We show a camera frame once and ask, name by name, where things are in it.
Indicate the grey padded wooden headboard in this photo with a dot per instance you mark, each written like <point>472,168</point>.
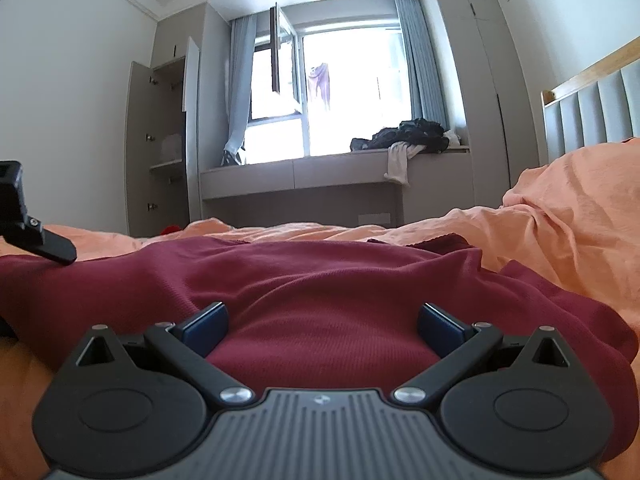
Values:
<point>600,110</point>

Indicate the maroon long-sleeve sweater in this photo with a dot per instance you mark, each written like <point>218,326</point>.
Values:
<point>325,285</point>

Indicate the light blue curtain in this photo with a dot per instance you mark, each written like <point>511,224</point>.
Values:
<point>425,60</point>
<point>240,85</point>

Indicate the grey window seat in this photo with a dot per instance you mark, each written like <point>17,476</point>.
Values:
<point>325,172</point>

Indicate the window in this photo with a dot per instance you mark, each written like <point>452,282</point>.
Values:
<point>360,120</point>

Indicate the open grey cabinet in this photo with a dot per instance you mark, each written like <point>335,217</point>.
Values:
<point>137,160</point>

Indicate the purple hanging garment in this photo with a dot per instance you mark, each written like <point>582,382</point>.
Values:
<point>320,85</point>

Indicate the orange duvet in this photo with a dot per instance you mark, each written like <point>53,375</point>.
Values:
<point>575,210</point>

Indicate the red object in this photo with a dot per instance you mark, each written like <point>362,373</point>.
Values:
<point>171,230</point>

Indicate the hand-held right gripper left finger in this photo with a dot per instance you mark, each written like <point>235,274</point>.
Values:
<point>205,330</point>

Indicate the white hanging garment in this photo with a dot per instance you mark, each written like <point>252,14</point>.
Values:
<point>397,162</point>

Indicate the tall grey wardrobe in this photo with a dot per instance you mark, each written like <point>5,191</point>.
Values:
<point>490,110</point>

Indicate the small white cloth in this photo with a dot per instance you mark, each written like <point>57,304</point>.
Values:
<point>451,138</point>

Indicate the pile of dark clothes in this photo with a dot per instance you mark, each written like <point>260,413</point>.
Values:
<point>415,132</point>

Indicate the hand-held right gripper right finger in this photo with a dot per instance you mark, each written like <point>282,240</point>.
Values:
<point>440,330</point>

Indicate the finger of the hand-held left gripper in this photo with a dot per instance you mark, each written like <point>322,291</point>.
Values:
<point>50,245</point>

